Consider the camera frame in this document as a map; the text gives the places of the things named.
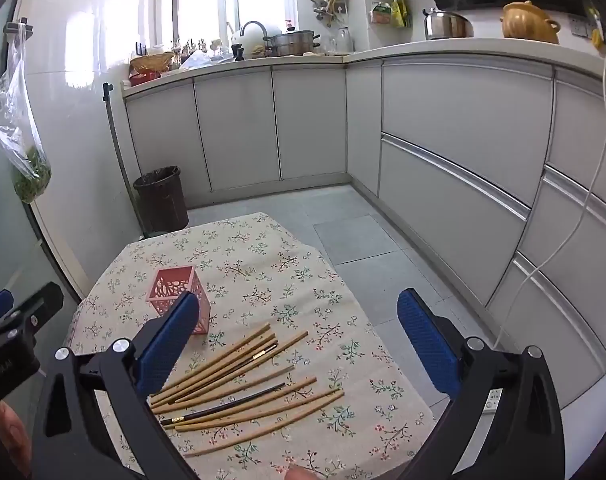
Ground plastic bag of greens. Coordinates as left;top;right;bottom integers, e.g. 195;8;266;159
0;24;52;206

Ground wicker basket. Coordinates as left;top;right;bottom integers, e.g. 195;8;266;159
129;51;177;74

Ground white kettle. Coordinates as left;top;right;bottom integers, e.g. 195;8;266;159
231;25;270;57

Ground person's left hand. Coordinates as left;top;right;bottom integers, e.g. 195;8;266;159
0;401;32;480

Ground curved steel faucet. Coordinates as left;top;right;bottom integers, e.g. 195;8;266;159
240;20;269;47

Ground steel steamer pot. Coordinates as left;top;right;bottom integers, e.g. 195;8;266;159
262;30;322;58

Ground steel pot with lid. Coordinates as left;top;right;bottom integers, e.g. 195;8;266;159
422;7;474;41

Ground dark brown trash bin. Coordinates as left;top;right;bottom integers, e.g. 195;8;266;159
133;166;189;233

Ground black chopstick gold band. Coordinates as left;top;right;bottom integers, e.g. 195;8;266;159
170;344;279;406
162;383;287;427

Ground glass kettle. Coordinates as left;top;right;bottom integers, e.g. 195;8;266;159
335;27;357;56

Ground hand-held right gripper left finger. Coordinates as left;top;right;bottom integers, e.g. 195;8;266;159
30;290;204;480

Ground hanging kitchen tools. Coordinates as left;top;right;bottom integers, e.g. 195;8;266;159
309;0;340;27

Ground wall hook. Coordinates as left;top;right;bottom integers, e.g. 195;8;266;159
3;17;35;40

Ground white cable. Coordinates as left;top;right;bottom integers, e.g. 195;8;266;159
492;5;606;352

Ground grey kitchen cabinets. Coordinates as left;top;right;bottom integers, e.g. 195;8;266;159
122;40;606;411

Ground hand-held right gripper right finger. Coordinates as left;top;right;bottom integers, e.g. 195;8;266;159
393;287;566;480

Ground pile of wooden chopsticks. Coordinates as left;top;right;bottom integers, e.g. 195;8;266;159
150;322;345;457

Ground broom handle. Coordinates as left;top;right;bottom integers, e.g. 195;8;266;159
102;82;150;238

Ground wall rack with packets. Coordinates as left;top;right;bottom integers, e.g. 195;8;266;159
369;0;414;29

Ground yellow clay pot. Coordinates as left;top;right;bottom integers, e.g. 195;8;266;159
500;0;562;45

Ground pink perforated chopstick holder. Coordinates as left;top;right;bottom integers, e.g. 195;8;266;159
146;266;212;336

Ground floral tablecloth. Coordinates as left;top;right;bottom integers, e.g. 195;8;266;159
66;212;451;480

